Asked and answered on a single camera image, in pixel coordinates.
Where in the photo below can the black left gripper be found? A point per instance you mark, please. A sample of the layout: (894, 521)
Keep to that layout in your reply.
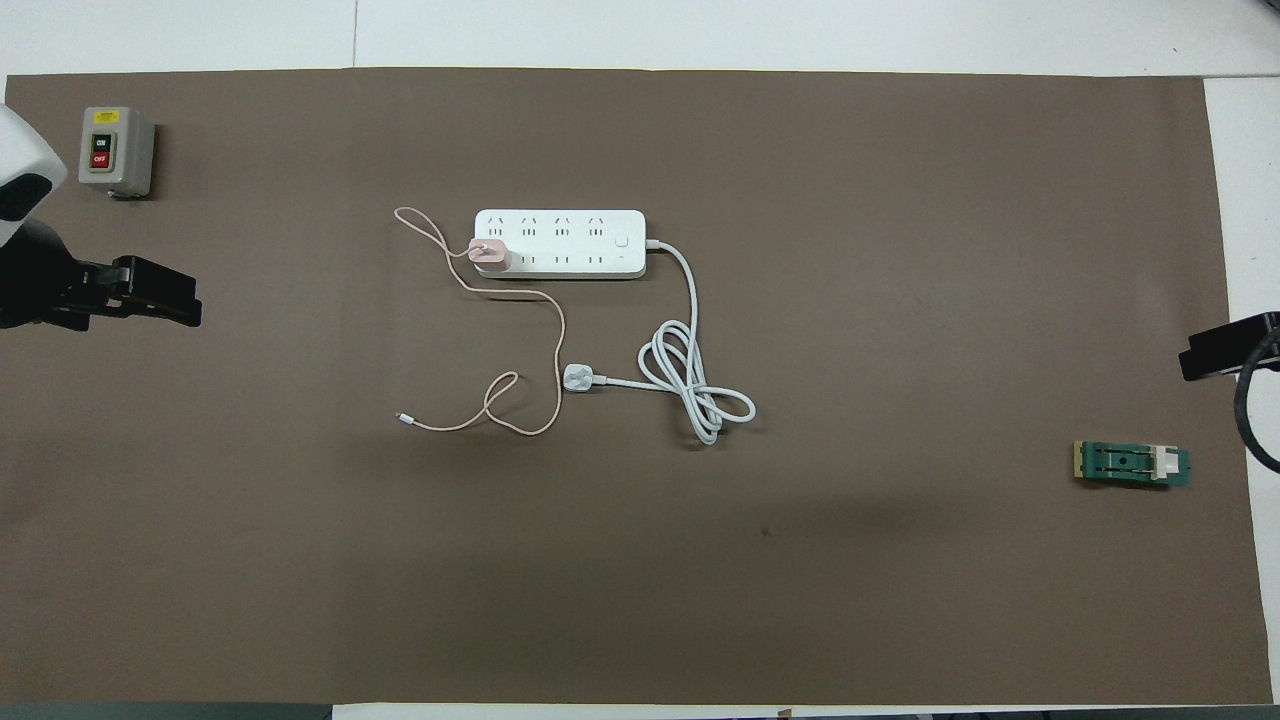
(45, 285)

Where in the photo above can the pink charger plug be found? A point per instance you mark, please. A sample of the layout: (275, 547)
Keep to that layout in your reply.
(492, 257)

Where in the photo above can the white power strip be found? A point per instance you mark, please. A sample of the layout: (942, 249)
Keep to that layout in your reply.
(570, 243)

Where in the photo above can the green block with white clip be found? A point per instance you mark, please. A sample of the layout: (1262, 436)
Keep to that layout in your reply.
(1125, 463)

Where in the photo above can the brown table mat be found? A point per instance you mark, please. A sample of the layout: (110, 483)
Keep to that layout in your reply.
(900, 300)

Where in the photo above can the grey on off switch box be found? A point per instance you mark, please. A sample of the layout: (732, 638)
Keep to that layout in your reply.
(125, 150)

